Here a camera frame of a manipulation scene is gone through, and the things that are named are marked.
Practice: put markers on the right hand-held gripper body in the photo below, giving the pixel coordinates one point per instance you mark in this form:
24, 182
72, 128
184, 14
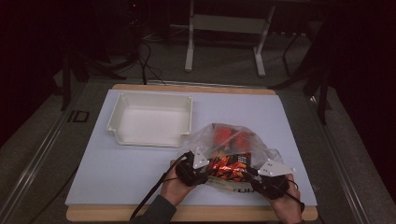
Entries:
274, 183

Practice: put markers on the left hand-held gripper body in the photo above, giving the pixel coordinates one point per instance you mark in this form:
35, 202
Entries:
188, 174

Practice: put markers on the red orange chip bag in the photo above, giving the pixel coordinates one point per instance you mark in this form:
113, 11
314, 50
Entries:
232, 166

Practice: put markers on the clear plastic bag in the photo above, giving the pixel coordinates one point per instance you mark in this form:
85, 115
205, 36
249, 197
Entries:
199, 140

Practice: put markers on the white plastic tray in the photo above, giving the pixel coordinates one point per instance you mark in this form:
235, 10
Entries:
152, 121

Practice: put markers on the person's left hand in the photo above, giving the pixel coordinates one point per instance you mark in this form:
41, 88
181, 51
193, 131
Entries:
176, 191

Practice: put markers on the person's right hand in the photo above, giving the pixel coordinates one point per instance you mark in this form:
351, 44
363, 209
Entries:
286, 205

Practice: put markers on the white table mat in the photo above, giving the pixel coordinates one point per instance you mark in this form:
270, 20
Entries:
124, 174

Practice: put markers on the dark metal stand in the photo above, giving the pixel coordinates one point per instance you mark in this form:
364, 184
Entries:
74, 71
317, 77

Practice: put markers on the white metal stand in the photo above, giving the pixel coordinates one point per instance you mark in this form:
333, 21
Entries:
227, 25

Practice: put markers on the metal frame rail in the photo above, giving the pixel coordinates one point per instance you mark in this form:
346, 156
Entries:
34, 161
342, 161

